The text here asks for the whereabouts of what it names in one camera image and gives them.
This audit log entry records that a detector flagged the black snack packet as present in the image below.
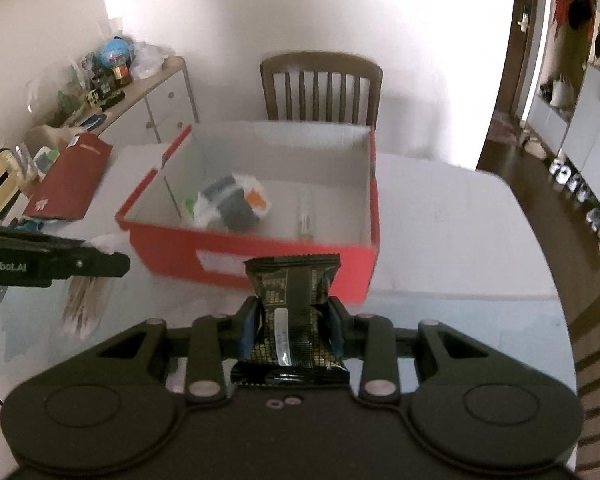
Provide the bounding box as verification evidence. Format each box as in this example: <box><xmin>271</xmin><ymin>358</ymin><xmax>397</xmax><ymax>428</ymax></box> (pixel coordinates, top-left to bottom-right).
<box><xmin>230</xmin><ymin>254</ymin><xmax>350</xmax><ymax>387</ymax></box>

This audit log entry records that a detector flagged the red paper bag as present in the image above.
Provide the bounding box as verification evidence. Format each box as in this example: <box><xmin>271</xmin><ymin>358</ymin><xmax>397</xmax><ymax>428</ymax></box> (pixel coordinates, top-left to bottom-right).
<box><xmin>23</xmin><ymin>133</ymin><xmax>114</xmax><ymax>221</ymax></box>

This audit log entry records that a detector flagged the white plastic snack bag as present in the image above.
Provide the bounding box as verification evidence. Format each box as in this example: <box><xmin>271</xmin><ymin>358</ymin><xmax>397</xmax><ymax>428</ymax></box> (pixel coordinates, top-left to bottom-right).
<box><xmin>180</xmin><ymin>174</ymin><xmax>272</xmax><ymax>233</ymax></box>

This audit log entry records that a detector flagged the red cardboard box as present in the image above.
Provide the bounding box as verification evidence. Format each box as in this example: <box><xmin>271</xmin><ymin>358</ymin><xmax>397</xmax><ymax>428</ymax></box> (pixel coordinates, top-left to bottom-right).
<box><xmin>117</xmin><ymin>122</ymin><xmax>380</xmax><ymax>304</ymax></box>

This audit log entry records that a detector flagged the white sideboard cabinet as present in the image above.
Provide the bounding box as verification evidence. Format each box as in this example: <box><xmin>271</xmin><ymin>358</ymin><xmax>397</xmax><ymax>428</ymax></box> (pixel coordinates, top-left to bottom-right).
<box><xmin>68</xmin><ymin>56</ymin><xmax>198</xmax><ymax>148</ymax></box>

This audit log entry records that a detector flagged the blue globe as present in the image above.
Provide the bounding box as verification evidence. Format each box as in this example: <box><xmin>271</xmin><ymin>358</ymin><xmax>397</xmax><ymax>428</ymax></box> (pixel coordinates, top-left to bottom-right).
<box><xmin>98</xmin><ymin>37</ymin><xmax>131</xmax><ymax>70</ymax></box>

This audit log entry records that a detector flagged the brown wooden chair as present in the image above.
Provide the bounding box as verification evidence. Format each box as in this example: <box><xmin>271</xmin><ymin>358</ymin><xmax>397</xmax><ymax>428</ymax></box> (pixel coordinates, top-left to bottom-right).
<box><xmin>260</xmin><ymin>51</ymin><xmax>384</xmax><ymax>128</ymax></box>

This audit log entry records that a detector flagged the dark wooden door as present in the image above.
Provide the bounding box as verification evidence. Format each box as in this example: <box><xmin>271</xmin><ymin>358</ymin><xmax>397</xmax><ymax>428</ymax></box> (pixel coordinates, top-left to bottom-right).
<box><xmin>494</xmin><ymin>0</ymin><xmax>538</xmax><ymax>117</ymax></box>

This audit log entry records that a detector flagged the white wall cabinet unit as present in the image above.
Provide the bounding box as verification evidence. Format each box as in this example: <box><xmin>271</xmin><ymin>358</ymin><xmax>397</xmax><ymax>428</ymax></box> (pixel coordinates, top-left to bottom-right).
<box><xmin>526</xmin><ymin>0</ymin><xmax>600</xmax><ymax>201</ymax></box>

